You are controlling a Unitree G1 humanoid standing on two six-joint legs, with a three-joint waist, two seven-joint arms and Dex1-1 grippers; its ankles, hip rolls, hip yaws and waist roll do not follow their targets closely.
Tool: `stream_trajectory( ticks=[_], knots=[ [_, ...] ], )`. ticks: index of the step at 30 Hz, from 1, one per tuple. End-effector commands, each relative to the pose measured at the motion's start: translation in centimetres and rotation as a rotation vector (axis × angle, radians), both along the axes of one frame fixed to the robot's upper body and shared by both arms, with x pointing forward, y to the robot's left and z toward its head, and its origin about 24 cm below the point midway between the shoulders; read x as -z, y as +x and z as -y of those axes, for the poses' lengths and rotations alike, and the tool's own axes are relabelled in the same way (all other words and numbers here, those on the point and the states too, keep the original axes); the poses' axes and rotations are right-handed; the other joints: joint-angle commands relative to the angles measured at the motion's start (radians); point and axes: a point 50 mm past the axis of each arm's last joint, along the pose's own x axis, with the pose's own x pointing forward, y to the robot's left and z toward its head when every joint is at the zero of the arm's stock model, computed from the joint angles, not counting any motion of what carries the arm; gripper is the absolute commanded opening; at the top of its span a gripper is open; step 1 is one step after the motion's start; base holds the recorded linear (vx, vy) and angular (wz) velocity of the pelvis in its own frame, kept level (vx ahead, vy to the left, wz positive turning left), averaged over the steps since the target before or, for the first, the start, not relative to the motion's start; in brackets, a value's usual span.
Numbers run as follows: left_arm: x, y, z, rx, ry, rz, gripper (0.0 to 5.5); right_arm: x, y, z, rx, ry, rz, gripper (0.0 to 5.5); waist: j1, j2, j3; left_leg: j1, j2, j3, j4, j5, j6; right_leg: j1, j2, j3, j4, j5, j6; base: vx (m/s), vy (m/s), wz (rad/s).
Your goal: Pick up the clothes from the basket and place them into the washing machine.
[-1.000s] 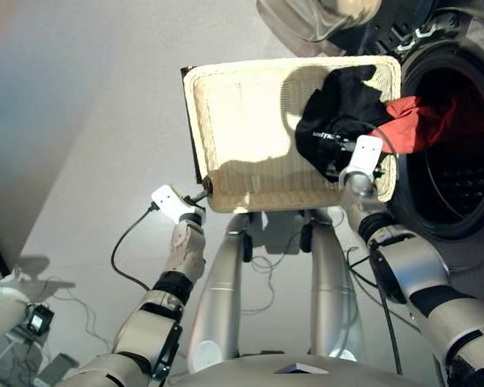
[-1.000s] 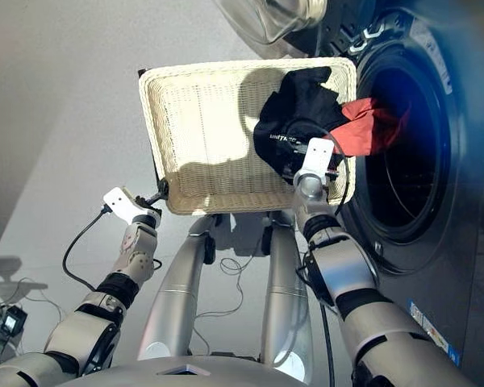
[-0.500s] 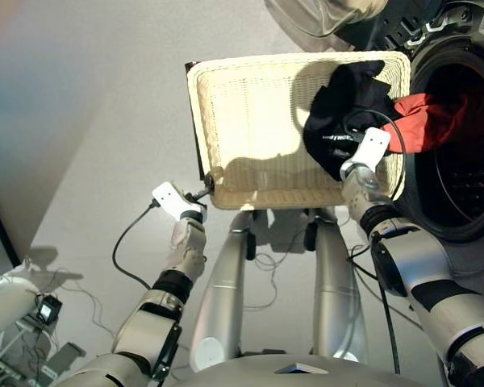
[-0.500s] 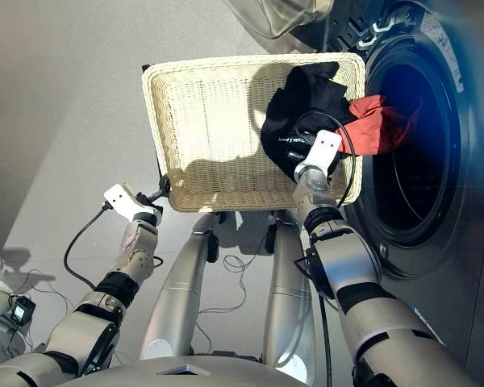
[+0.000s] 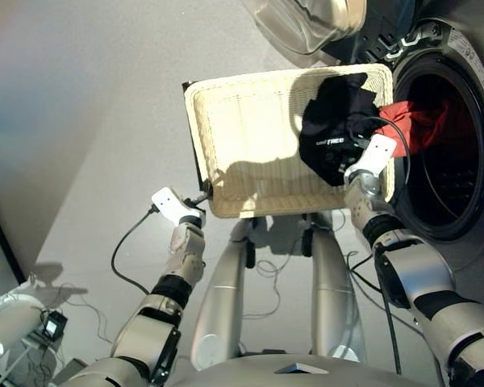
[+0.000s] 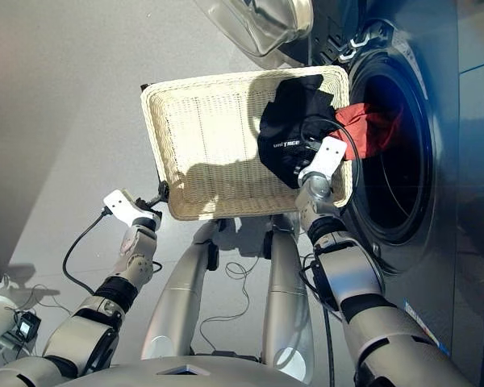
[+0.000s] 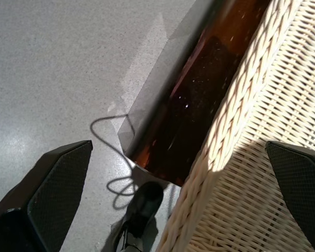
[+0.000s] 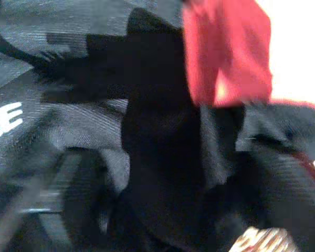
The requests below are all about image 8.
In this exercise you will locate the black garment with white print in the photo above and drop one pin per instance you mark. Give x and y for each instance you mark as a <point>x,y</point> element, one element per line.
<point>68,126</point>

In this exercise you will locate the orange red garment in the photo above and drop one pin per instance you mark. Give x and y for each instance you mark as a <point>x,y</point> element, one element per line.
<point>225,52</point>

